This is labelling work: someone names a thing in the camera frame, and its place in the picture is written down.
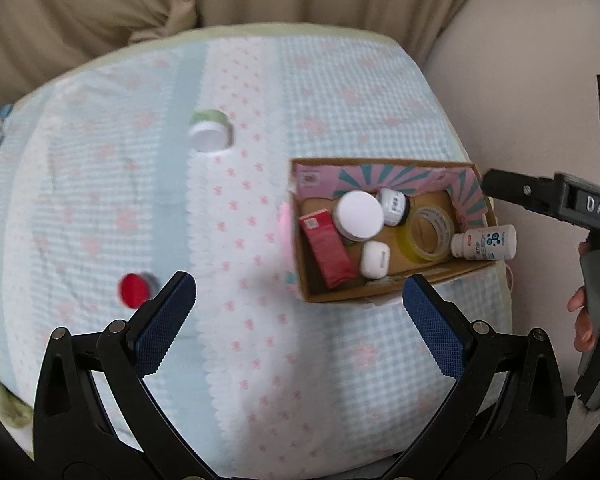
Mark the green jar white lid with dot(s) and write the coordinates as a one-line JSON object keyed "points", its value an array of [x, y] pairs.
{"points": [[209, 131]]}

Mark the white earbuds case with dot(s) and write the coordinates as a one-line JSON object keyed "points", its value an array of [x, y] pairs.
{"points": [[375, 260]]}

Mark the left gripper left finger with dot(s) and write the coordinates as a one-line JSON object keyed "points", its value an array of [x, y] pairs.
{"points": [[94, 416]]}

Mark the checkered floral bed sheet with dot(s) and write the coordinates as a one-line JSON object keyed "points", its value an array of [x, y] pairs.
{"points": [[98, 179]]}

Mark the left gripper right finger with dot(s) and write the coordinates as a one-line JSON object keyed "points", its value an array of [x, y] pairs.
{"points": [[505, 416]]}

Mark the red cap small bottle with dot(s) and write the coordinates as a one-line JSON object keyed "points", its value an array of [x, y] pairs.
{"points": [[134, 289]]}

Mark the white calcium vitamin bottle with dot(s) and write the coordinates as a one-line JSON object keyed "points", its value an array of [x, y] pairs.
{"points": [[485, 244]]}

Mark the red cardboard box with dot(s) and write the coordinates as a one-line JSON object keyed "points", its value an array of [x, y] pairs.
{"points": [[327, 247]]}

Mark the white round jar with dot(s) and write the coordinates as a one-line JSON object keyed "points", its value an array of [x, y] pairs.
{"points": [[358, 216]]}

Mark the clear tape roll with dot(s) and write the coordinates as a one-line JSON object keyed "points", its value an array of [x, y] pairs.
{"points": [[426, 235]]}

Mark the dark bottle white label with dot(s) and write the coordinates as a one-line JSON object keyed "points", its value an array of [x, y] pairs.
{"points": [[395, 206]]}

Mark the person's right hand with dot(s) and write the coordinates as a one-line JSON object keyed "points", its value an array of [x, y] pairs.
{"points": [[584, 338]]}

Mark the cardboard storage box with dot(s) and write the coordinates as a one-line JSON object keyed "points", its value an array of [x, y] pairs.
{"points": [[319, 183]]}

